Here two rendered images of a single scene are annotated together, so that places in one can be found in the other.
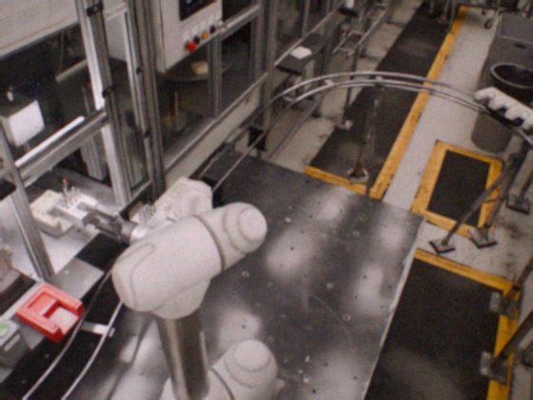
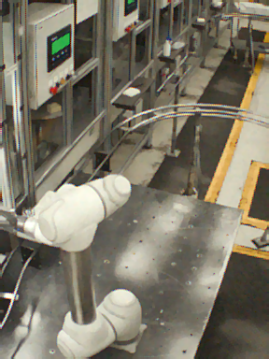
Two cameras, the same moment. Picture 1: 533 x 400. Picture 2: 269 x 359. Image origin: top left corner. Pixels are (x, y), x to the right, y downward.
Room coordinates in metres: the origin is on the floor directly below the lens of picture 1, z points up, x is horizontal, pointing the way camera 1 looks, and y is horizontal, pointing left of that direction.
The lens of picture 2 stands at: (-0.65, 0.10, 2.44)
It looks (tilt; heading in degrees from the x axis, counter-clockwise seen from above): 34 degrees down; 355
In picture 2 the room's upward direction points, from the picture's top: 3 degrees clockwise
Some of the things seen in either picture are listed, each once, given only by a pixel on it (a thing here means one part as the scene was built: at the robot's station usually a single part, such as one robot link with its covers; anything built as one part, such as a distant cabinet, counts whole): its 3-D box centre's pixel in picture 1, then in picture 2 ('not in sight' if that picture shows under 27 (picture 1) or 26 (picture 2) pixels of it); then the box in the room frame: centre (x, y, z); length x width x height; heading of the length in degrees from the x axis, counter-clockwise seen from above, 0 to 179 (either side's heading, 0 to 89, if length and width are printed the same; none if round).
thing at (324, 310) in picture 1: (250, 291); (112, 274); (1.13, 0.02, 0.66); 1.50 x 1.06 x 0.04; 156
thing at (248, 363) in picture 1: (247, 371); (120, 313); (0.70, 0.01, 0.85); 0.18 x 0.16 x 0.22; 130
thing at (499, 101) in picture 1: (506, 110); not in sight; (2.34, -1.33, 0.84); 0.37 x 0.14 x 0.10; 34
